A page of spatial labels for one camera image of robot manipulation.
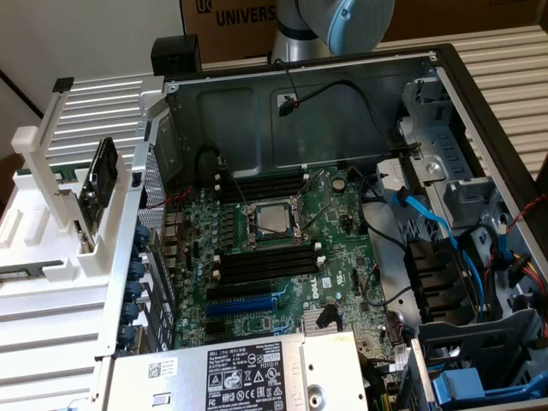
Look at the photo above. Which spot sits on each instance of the plain brown cardboard box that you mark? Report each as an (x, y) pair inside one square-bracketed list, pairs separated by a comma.
[(471, 17)]

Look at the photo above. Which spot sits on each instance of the Universal Robots cardboard box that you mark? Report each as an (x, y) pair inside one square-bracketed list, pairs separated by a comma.
[(227, 25)]

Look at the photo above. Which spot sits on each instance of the black RAM slot bank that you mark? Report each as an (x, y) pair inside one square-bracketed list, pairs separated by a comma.
[(267, 185), (267, 263)]

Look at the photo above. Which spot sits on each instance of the grey power supply with label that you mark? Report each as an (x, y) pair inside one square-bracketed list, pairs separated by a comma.
[(231, 377)]

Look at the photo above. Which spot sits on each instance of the black plastic fan shroud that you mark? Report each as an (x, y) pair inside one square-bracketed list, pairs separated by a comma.
[(432, 278)]

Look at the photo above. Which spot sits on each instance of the silver coin battery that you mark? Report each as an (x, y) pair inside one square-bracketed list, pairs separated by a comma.
[(339, 183)]

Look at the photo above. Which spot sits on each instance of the graphics card black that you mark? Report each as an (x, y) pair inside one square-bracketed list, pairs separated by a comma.
[(99, 184)]

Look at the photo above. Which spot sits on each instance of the black block mount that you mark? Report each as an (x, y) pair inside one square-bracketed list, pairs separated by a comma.
[(175, 55)]

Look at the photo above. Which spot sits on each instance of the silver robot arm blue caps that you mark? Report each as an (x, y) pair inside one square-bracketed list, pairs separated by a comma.
[(299, 25)]

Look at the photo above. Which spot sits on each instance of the CPU in socket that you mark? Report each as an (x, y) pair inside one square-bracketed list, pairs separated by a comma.
[(272, 217)]

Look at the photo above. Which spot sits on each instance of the green Dell motherboard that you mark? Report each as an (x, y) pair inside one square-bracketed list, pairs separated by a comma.
[(291, 274)]

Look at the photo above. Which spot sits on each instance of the silver chipset heatsink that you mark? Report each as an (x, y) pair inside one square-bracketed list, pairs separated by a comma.
[(319, 321)]

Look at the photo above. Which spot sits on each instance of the grey metal disk bay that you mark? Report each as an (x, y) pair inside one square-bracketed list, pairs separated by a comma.
[(441, 141)]

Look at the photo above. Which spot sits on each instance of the short black expansion slot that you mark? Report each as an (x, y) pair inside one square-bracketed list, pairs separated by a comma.
[(216, 327)]

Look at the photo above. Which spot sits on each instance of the metal socket locking lever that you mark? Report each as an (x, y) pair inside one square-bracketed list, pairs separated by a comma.
[(319, 210), (234, 180)]

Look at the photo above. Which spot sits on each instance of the open black PC case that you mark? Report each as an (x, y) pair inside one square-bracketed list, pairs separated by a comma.
[(325, 124)]

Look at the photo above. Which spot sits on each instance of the blue disk caddy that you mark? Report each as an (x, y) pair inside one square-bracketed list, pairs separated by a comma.
[(466, 383)]

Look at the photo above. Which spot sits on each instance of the blue expansion slot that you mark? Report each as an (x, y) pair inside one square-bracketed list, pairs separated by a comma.
[(240, 307)]

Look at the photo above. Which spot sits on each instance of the white parts rack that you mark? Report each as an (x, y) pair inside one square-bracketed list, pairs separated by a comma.
[(55, 240)]

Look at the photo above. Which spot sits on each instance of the green RAM stick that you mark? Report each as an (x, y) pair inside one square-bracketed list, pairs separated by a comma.
[(13, 275)]

